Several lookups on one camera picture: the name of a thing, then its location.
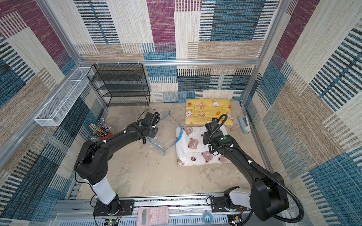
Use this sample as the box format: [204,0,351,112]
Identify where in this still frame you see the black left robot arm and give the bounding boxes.
[74,111,160,216]

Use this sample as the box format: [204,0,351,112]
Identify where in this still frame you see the yellow cartoon blanket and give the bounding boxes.
[185,98,234,126]

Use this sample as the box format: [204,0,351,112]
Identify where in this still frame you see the black wire mesh shelf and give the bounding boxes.
[87,63,150,107]

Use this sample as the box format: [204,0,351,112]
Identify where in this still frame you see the white wire mesh basket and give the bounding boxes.
[35,67,90,127]

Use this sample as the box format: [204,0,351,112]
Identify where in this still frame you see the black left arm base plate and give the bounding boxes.
[93,200,134,217]

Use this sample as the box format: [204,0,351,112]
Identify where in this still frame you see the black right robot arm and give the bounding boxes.
[203,121,289,221]

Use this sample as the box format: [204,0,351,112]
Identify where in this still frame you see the pink calculator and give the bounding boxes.
[137,206,169,226]

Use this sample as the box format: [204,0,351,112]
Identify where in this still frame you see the light blue stapler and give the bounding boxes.
[238,115,251,134]

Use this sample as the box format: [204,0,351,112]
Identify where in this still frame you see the clear plastic vacuum bag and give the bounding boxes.
[146,110,184,156]

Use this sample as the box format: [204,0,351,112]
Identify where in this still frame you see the black corrugated cable conduit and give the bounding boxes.
[207,113,304,223]

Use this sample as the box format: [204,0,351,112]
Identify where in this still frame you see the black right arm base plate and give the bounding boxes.
[206,195,251,212]

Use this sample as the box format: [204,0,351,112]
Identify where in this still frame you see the coloured pencils bundle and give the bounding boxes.
[89,118,110,138]

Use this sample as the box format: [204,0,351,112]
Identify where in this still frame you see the white bear print blanket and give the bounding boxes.
[175,126,230,166]

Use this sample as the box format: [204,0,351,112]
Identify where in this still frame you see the red pencil cup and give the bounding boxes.
[98,131,113,140]

